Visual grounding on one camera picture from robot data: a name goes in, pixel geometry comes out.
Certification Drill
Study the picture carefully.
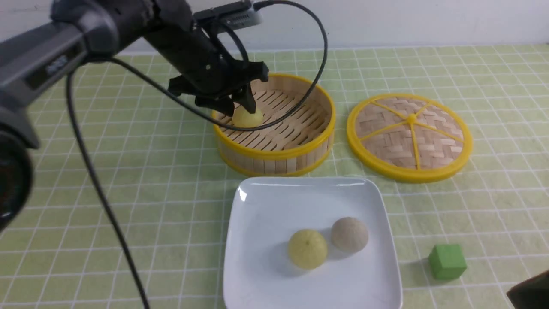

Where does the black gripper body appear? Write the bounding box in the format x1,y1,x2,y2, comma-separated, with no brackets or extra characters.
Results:
144,20,269,104

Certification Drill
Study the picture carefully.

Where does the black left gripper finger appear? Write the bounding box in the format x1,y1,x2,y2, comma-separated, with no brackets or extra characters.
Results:
195,96,235,117

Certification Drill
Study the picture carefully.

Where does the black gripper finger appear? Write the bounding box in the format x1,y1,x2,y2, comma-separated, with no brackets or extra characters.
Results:
238,84,256,114

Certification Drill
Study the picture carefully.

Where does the yellow steamed bun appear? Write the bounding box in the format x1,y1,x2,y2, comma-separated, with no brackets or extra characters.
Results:
287,229,328,270
232,107,263,128

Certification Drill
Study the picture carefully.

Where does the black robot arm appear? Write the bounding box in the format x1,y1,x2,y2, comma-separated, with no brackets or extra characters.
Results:
0,0,268,229

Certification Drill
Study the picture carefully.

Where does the white square plate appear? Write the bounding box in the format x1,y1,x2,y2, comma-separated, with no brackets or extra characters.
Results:
223,177,403,309

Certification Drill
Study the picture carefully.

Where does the grey-white steamed bun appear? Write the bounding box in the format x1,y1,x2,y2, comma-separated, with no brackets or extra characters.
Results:
331,217,369,254

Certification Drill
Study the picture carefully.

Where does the bamboo steamer basket yellow rim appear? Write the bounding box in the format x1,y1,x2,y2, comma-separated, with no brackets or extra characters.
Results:
213,73,336,176

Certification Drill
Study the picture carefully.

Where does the woven bamboo steamer lid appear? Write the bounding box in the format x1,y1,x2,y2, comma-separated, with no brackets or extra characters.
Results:
346,93,474,183

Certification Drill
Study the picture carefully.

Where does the green cube block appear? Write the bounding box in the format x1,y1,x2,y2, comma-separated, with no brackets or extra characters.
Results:
428,244,468,280

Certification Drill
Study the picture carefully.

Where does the dark object at corner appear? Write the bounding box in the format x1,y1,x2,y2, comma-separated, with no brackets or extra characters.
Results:
507,270,549,309

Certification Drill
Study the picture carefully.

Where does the black cable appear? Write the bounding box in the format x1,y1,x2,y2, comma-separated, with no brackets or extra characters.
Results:
65,0,329,309

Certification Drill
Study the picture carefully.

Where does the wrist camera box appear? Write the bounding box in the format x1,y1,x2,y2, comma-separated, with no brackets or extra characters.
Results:
193,0,263,30

